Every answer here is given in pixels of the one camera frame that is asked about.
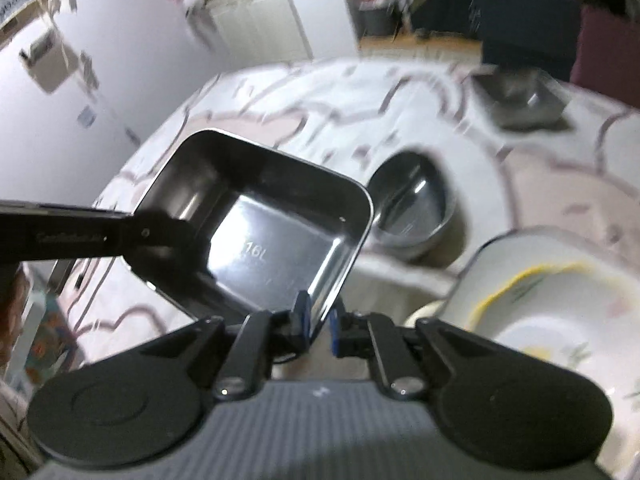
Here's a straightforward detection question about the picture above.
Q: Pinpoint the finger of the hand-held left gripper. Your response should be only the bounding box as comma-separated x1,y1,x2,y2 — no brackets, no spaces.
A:
0,200,212,281

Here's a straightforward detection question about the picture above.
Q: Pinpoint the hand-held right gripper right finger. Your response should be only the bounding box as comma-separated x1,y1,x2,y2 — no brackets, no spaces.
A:
327,306,505,401

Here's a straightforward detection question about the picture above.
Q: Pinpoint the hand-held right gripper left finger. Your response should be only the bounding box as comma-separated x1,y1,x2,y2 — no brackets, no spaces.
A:
141,290,313,402

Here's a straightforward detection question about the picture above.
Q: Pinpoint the large square steel container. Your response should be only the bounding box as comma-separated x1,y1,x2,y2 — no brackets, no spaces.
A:
129,129,375,348

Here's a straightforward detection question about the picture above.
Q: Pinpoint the cream ceramic bowl with handles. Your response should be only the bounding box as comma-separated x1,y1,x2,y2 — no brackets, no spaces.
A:
402,300,461,331

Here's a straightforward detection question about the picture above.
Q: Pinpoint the round steel bowl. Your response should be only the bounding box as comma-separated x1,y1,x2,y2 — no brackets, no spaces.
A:
367,151,458,261

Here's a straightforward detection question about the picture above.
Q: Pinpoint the white speckled ceramic bowl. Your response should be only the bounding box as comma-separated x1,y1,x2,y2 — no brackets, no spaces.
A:
447,225,640,441

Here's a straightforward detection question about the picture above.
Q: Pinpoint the small rectangular steel container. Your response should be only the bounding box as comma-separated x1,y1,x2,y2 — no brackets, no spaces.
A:
472,69,568,128

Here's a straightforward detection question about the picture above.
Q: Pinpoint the floral patterned cloth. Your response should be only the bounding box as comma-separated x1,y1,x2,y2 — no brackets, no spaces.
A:
25,295,81,386

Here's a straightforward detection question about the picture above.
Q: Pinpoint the bear printed blanket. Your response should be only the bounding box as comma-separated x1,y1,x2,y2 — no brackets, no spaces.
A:
45,57,640,376

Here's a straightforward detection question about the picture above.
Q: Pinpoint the white kitchen cabinet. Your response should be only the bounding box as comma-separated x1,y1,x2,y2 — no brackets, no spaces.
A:
205,0,311,61

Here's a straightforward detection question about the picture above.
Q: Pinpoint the low wooden drawer cabinet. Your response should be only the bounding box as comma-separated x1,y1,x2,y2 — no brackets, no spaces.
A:
359,32,483,61

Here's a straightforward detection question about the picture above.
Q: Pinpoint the grey bin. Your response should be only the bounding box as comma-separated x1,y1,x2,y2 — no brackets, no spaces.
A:
361,2,401,46

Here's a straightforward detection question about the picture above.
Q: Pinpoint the dark storage box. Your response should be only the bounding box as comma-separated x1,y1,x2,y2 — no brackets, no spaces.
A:
475,0,581,66

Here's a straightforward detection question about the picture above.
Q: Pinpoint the purple fabric box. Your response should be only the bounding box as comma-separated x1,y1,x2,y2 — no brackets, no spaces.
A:
570,7,640,106

